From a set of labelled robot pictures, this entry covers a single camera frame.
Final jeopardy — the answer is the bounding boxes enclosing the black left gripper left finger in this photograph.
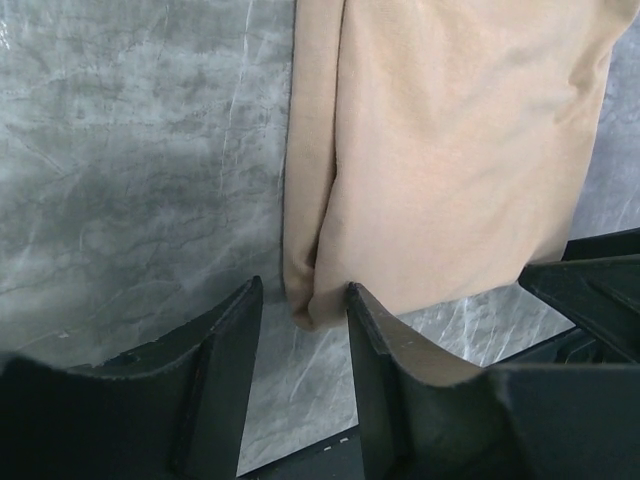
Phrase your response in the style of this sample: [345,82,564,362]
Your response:
[1,277,263,479]

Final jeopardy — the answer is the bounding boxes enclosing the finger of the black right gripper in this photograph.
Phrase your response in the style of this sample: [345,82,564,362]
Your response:
[518,254,639,363]
[561,228,640,262]

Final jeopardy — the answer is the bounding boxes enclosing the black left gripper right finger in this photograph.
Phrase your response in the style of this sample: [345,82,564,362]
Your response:
[346,284,639,479]

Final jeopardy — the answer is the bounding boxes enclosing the beige t shirt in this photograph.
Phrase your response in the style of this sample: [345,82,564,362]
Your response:
[283,1,639,331]

